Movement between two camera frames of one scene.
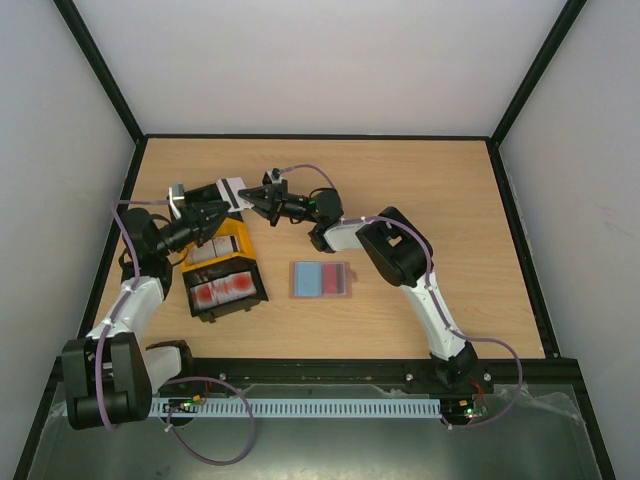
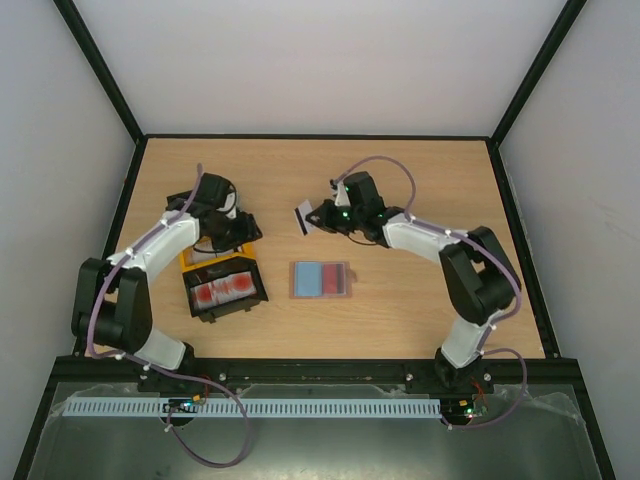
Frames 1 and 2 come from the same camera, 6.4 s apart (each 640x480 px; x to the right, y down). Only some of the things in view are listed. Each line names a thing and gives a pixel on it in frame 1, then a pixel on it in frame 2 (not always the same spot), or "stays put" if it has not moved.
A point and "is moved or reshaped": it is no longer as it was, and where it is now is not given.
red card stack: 223,290 stays put
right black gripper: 274,202 → 323,216
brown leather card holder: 321,279 stays put
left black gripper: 202,228 → 248,232
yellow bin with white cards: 231,242 stays put
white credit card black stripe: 229,191 is moved or reshaped
